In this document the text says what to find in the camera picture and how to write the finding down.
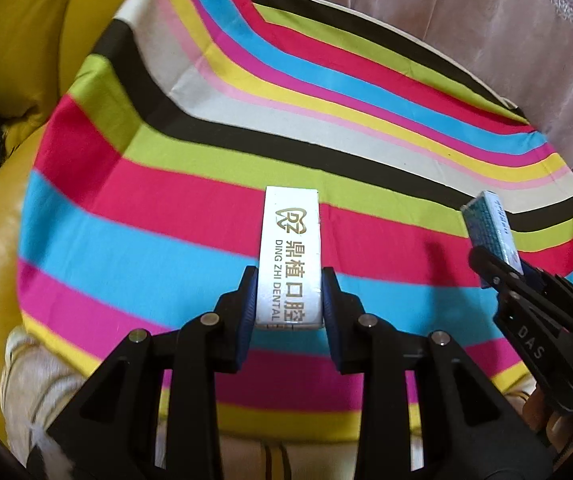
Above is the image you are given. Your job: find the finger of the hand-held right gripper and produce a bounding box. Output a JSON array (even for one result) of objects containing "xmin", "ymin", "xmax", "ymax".
[
  {"xmin": 518, "ymin": 259, "xmax": 572, "ymax": 293},
  {"xmin": 469, "ymin": 245, "xmax": 528, "ymax": 307}
]

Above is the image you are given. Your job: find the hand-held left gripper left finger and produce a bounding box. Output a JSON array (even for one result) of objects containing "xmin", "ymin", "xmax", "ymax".
[{"xmin": 26, "ymin": 265, "xmax": 258, "ymax": 480}]

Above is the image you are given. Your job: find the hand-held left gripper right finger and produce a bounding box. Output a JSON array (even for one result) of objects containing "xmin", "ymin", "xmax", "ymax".
[{"xmin": 321, "ymin": 267, "xmax": 552, "ymax": 480}]

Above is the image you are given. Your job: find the small grey-blue box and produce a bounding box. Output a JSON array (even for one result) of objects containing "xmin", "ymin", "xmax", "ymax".
[{"xmin": 461, "ymin": 191, "xmax": 525, "ymax": 276}]

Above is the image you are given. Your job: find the small white gold-logo box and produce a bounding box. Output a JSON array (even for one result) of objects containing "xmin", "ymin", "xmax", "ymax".
[{"xmin": 255, "ymin": 186, "xmax": 325, "ymax": 331}]

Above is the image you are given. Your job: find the person's right hand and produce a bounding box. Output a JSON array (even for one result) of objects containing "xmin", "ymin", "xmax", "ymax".
[{"xmin": 523, "ymin": 384, "xmax": 573, "ymax": 450}]

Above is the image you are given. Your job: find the multicolour striped cloth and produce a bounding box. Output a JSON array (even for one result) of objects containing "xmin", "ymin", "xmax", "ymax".
[{"xmin": 16, "ymin": 0, "xmax": 573, "ymax": 443}]

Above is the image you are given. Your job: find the brown striped beige towel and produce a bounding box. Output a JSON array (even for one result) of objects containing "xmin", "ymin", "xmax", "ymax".
[{"xmin": 0, "ymin": 325, "xmax": 537, "ymax": 480}]

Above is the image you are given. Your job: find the white fluffy cloth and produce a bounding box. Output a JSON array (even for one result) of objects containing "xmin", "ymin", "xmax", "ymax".
[{"xmin": 31, "ymin": 432, "xmax": 74, "ymax": 480}]

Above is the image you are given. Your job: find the beige curtain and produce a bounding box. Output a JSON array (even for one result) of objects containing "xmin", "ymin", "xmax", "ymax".
[{"xmin": 186, "ymin": 0, "xmax": 573, "ymax": 281}]

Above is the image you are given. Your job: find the yellow leather sofa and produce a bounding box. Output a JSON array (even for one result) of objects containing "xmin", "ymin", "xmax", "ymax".
[{"xmin": 0, "ymin": 0, "xmax": 187, "ymax": 461}]

